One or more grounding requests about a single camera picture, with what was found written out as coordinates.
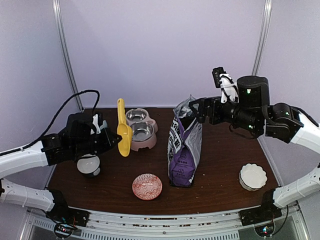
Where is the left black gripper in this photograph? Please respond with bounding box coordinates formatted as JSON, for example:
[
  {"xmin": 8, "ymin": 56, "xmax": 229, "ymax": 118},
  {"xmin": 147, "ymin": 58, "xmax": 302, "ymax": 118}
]
[{"xmin": 71, "ymin": 126, "xmax": 121, "ymax": 157}]

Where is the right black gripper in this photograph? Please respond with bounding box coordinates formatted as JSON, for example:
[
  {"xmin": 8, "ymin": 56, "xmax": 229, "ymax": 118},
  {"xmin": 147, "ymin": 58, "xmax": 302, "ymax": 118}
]
[{"xmin": 189, "ymin": 95, "xmax": 261, "ymax": 134}]

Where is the yellow plastic scoop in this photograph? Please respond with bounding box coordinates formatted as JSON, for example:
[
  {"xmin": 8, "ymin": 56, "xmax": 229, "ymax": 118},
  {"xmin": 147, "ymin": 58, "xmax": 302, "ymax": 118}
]
[{"xmin": 117, "ymin": 98, "xmax": 133, "ymax": 157}]

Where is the purple puppy food bag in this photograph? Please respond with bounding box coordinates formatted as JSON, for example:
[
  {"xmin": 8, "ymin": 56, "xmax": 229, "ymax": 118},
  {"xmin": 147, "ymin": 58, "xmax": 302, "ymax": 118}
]
[{"xmin": 167, "ymin": 95, "xmax": 203, "ymax": 188}]

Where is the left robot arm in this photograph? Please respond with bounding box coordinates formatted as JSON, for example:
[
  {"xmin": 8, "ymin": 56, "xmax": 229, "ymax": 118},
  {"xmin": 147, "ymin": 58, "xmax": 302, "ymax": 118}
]
[{"xmin": 0, "ymin": 112, "xmax": 122, "ymax": 222}]

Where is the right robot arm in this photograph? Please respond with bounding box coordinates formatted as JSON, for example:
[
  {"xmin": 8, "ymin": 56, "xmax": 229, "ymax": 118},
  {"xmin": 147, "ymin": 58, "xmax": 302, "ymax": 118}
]
[{"xmin": 189, "ymin": 75, "xmax": 320, "ymax": 153}]

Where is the pink double pet feeder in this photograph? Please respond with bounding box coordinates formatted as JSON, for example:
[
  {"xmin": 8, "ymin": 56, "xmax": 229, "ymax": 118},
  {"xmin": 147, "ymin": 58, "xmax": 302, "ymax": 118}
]
[{"xmin": 125, "ymin": 108, "xmax": 158, "ymax": 152}]

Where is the black white ceramic bowl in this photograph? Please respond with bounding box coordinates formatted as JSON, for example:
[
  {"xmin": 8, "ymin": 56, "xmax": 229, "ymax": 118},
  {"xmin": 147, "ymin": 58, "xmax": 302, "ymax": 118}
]
[{"xmin": 77, "ymin": 154, "xmax": 101, "ymax": 178}]

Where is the red patterned ceramic dish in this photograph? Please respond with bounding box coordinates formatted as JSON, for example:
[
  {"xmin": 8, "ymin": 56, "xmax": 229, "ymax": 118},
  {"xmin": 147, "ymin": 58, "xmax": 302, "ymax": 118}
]
[{"xmin": 131, "ymin": 173, "xmax": 163, "ymax": 201}]

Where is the white scalloped ceramic bowl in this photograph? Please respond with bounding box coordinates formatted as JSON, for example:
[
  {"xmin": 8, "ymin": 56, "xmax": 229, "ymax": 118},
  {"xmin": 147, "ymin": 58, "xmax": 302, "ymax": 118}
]
[{"xmin": 239, "ymin": 163, "xmax": 268, "ymax": 192}]

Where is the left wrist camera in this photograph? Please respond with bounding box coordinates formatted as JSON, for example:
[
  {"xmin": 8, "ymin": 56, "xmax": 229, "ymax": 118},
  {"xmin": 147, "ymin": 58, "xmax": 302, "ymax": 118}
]
[{"xmin": 90, "ymin": 113, "xmax": 108, "ymax": 135}]

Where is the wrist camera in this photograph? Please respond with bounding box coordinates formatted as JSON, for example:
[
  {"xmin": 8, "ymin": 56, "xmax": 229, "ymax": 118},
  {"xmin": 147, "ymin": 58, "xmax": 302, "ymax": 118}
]
[
  {"xmin": 212, "ymin": 66, "xmax": 239, "ymax": 104},
  {"xmin": 90, "ymin": 113, "xmax": 108, "ymax": 135}
]

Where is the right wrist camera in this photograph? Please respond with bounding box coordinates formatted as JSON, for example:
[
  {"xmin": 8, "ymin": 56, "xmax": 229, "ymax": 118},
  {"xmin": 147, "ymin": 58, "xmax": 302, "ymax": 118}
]
[{"xmin": 212, "ymin": 66, "xmax": 239, "ymax": 104}]

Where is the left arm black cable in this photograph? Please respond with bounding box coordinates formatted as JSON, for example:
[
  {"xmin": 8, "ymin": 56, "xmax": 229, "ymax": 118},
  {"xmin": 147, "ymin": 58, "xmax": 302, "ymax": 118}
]
[{"xmin": 0, "ymin": 89, "xmax": 101, "ymax": 156}]

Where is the right aluminium frame post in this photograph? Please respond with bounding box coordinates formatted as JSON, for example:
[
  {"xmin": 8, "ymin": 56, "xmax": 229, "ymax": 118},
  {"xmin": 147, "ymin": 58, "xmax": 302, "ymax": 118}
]
[{"xmin": 251, "ymin": 0, "xmax": 273, "ymax": 76}]

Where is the aluminium frame post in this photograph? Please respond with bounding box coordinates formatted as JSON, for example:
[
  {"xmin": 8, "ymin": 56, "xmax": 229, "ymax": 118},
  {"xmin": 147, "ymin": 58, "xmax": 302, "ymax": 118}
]
[
  {"xmin": 251, "ymin": 0, "xmax": 273, "ymax": 76},
  {"xmin": 51, "ymin": 0, "xmax": 84, "ymax": 112}
]

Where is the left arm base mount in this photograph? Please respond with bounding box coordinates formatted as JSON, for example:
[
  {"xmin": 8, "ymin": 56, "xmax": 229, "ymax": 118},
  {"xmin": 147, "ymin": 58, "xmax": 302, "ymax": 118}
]
[{"xmin": 53, "ymin": 208, "xmax": 90, "ymax": 239}]

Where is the front aluminium rail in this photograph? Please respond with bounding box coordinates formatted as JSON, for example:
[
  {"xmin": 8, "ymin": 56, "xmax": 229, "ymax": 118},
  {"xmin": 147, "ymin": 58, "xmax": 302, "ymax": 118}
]
[{"xmin": 24, "ymin": 208, "xmax": 301, "ymax": 240}]

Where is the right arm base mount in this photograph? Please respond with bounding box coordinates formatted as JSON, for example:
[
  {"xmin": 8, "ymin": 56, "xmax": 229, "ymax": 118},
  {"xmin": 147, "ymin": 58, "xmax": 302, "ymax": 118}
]
[{"xmin": 238, "ymin": 205, "xmax": 289, "ymax": 239}]

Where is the left aluminium frame post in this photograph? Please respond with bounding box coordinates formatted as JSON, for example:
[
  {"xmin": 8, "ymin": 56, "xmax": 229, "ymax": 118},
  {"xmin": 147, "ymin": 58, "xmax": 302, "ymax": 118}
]
[{"xmin": 51, "ymin": 0, "xmax": 84, "ymax": 112}]

